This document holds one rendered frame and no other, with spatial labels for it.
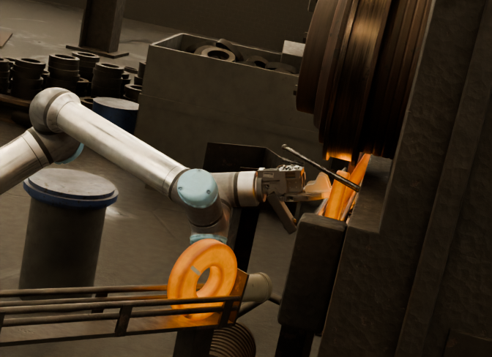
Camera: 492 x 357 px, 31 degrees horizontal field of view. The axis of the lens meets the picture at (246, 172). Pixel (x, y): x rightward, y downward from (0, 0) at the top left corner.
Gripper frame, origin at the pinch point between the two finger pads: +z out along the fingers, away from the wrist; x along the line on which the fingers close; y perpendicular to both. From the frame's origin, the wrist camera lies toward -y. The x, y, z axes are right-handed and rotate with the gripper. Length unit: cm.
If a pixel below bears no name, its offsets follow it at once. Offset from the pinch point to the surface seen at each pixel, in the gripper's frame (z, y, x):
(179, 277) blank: -21, 2, -72
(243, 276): -12, -2, -60
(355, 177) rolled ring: 0.4, -6.1, 47.2
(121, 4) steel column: -273, 51, 634
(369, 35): 13, 41, -37
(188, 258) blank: -19, 5, -70
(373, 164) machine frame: 9.9, 8.6, -8.0
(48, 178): -104, -5, 58
